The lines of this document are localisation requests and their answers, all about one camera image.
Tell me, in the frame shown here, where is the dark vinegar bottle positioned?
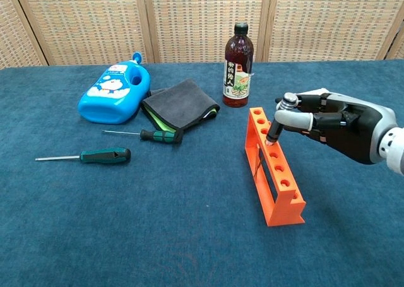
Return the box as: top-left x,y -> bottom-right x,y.
222,21 -> 255,108

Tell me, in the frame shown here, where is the bamboo folding screen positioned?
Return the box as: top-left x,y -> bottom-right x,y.
0,0 -> 404,70

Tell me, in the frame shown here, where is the grey folded cloth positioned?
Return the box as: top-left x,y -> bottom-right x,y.
140,78 -> 221,144

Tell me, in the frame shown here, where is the green black striped screwdriver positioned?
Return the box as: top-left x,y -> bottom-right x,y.
101,129 -> 178,144

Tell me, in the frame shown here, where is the blue carpet table mat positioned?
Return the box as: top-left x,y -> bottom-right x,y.
0,59 -> 404,287

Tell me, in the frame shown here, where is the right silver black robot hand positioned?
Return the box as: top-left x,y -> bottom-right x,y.
273,87 -> 398,165

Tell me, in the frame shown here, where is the dark green handle screwdriver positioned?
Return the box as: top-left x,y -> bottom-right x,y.
35,147 -> 132,165

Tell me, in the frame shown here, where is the blue cartoon detergent bottle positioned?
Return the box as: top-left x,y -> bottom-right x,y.
78,51 -> 152,125

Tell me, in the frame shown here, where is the orange drill bit holder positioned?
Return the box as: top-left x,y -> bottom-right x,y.
244,107 -> 306,227

